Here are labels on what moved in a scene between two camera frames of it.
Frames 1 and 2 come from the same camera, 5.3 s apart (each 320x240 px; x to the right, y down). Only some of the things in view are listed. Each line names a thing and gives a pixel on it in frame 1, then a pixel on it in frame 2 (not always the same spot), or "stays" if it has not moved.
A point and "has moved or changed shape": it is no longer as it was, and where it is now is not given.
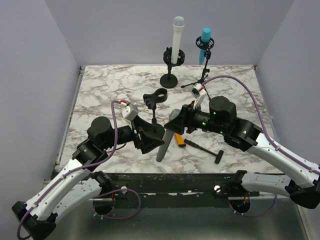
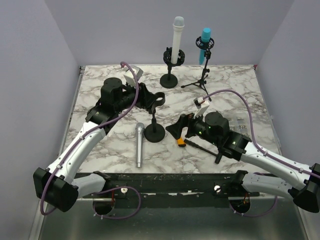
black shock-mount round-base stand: (170, 81) stays
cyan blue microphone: (206, 36) stays
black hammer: (219, 155) stays
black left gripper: (148, 141) → (145, 98)
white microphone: (178, 24) stays
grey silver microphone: (168, 138) has moved or changed shape
